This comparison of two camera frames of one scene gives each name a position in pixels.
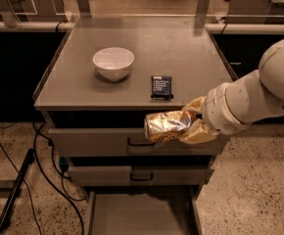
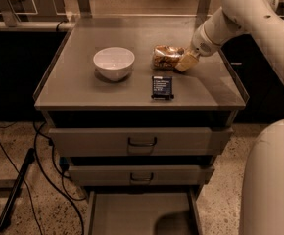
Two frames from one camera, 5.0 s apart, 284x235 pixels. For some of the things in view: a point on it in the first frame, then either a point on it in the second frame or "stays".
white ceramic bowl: (113, 64) stays
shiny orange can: (166, 125) → (165, 57)
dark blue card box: (162, 88) stays
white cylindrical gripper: (219, 110) → (203, 44)
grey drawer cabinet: (105, 75) stays
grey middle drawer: (139, 175) stays
